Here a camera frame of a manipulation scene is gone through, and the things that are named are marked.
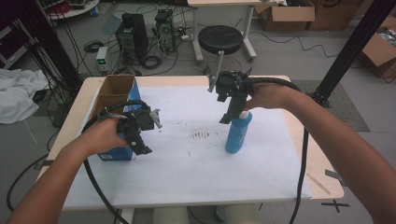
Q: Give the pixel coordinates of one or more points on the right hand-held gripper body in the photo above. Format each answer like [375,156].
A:
[230,84]

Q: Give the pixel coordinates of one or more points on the blue bottle with white cap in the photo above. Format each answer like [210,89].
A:
[236,137]

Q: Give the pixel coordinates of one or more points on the black metal frame post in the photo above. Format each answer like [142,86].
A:
[351,46]
[53,46]

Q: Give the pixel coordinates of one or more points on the round white table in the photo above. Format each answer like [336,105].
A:
[76,9]

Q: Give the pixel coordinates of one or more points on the open cardboard box with flaps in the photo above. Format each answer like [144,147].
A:
[286,15]

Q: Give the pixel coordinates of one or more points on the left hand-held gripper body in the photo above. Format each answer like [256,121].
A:
[141,119]

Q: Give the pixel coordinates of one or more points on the pale tape strip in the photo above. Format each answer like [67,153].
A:
[318,183]

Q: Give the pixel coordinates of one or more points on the small black computer tower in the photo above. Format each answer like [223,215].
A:
[165,29]

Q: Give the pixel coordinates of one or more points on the cardboard box with blue side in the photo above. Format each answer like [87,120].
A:
[116,85]

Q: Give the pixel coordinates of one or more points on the person's left hand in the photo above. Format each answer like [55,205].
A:
[102,137]

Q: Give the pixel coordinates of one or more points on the white bench power supply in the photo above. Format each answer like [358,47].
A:
[101,59]

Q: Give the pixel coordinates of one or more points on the grey floor mat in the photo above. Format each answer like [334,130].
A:
[348,109]

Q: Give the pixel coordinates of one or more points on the person's right hand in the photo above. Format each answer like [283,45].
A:
[271,96]

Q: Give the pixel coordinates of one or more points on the white cloth heap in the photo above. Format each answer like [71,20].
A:
[17,93]

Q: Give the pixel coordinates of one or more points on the cardboard box holding packets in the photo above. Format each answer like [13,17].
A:
[381,53]

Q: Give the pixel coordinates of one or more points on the black round stool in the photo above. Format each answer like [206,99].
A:
[220,39]

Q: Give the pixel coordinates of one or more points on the large black computer tower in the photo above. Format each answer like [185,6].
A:
[132,39]

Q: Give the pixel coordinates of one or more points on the plain brown cardboard box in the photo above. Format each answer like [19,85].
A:
[336,14]

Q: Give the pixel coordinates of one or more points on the grey tape piece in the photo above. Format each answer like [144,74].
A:
[334,175]

